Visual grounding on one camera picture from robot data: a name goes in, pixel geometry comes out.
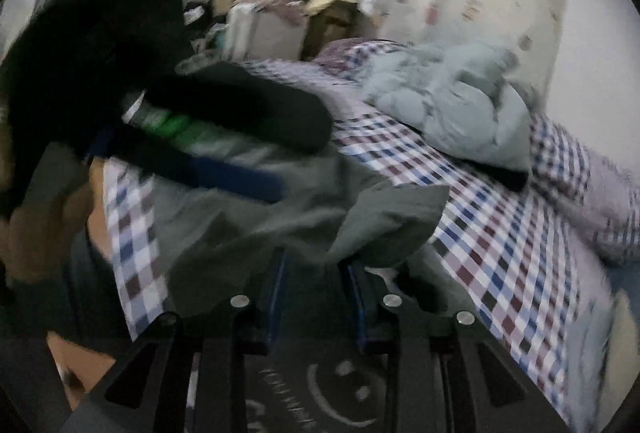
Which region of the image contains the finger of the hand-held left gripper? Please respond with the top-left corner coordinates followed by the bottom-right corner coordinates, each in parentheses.
top-left (90, 133), bottom-right (283, 205)
top-left (150, 62), bottom-right (335, 151)

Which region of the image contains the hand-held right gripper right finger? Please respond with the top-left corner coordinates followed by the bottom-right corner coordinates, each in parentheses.
top-left (342, 260), bottom-right (568, 433)

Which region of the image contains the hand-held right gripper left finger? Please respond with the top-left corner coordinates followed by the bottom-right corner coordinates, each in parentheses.
top-left (62, 250), bottom-right (290, 433)

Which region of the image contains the grey-green t-shirt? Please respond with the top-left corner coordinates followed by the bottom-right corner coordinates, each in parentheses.
top-left (145, 140), bottom-right (501, 433)

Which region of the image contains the person's left hand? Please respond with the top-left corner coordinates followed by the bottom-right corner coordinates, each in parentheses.
top-left (5, 192), bottom-right (99, 285)

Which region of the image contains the white suitcase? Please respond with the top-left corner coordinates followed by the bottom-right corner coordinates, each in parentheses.
top-left (225, 6), bottom-right (308, 62)

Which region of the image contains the pink patterned cloth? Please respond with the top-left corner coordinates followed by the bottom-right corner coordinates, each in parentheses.
top-left (250, 0), bottom-right (321, 21)

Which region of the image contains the purple checkered pillow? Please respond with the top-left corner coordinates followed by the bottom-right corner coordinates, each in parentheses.
top-left (315, 38), bottom-right (403, 70)

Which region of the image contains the checkered bed sheet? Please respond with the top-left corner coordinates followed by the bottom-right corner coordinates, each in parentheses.
top-left (102, 40), bottom-right (616, 419)

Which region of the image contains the light green puffer jacket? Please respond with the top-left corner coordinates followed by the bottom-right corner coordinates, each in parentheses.
top-left (362, 40), bottom-right (533, 191)

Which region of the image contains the checkered purple quilt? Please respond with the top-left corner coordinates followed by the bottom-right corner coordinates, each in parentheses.
top-left (530, 113), bottom-right (640, 264)

